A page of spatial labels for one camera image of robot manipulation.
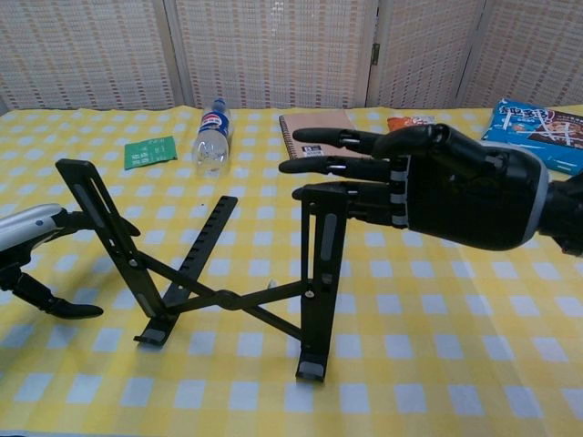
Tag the orange white snack packet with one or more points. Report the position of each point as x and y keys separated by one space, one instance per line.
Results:
x=407 y=123

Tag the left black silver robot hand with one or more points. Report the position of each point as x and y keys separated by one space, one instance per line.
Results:
x=27 y=223

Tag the blue biscuit package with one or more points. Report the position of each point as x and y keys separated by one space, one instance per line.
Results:
x=533 y=127

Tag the bamboo folding screen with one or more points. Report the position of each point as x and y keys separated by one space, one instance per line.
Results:
x=273 y=50

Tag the brass screen hinge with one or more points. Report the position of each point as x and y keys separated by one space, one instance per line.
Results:
x=375 y=53

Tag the green paper packet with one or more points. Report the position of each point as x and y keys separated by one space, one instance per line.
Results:
x=150 y=152

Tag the clear Pepsi plastic bottle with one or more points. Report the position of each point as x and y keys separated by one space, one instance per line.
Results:
x=213 y=136

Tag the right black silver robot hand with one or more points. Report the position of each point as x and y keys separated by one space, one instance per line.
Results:
x=469 y=196

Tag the black folding laptop stand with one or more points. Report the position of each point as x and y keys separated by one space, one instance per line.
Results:
x=324 y=291

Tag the brown spiral notebook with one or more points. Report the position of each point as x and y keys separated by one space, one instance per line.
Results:
x=319 y=120

